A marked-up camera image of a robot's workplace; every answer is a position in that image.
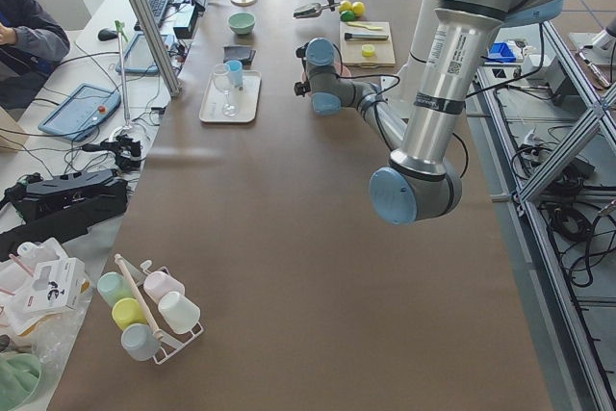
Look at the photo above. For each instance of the pink cup on rack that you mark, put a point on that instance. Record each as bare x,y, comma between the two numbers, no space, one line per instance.
158,283

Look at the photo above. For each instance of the aluminium frame post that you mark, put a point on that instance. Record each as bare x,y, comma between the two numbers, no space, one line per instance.
152,34

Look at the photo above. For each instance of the grey cup on rack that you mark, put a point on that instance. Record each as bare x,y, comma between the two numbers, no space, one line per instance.
139,342

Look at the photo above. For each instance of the white cup on rack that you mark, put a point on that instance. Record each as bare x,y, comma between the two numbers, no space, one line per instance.
180,313

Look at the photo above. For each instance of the half lemon slice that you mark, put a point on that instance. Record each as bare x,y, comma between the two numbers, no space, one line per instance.
367,50

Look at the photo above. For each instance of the clear wine glass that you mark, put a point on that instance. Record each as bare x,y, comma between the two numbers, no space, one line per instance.
223,84

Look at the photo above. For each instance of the blue teach pendant far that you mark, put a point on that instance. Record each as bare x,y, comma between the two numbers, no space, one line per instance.
137,57

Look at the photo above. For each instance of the blue teach pendant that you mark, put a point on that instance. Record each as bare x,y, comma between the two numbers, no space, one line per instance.
137,57
81,113

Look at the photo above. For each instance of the green cup on rack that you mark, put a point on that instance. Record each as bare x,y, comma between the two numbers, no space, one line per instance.
112,287

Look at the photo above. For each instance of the yellow lemon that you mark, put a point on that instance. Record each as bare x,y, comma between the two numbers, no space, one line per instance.
358,8
345,6

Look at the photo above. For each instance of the pink bowl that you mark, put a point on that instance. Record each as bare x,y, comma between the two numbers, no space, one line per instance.
340,70

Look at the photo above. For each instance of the green bowl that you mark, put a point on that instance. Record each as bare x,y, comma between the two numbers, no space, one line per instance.
241,23

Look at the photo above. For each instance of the green lime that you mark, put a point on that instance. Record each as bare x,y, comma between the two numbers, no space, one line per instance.
347,16

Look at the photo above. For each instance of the yellow cup on rack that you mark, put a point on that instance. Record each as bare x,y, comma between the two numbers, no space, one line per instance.
126,312

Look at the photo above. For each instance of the cream serving tray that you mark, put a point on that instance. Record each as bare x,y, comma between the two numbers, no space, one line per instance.
246,101

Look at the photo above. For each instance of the seated person dark jacket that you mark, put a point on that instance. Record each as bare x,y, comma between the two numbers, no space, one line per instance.
33,44

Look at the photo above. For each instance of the wooden cutting board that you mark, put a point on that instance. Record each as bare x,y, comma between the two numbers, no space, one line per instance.
351,50

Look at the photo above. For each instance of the blue teach pendant near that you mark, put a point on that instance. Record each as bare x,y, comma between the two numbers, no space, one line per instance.
81,113

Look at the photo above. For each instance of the black keyboard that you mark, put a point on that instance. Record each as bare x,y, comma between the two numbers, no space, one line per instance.
159,10

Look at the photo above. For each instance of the black computer mouse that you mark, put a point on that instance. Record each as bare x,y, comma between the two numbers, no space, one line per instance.
106,34

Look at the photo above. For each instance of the white wire cup rack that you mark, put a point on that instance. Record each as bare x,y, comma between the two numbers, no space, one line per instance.
173,343

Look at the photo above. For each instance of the yellow lemon upper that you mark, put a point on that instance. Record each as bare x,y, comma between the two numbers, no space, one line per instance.
345,6

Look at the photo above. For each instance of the steel ice scoop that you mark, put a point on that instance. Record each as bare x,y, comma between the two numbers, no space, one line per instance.
313,10

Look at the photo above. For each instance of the yellow plastic knife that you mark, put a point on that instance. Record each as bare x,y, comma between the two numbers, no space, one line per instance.
364,26

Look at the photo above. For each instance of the light blue cup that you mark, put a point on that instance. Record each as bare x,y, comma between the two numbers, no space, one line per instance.
236,73

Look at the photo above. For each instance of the white product box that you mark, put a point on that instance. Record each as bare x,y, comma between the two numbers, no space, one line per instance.
56,286

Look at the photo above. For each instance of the yellow lemon lower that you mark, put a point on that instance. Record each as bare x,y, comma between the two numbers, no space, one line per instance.
358,8

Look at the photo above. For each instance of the wooden rack handle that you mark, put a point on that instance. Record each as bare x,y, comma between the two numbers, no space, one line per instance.
121,263

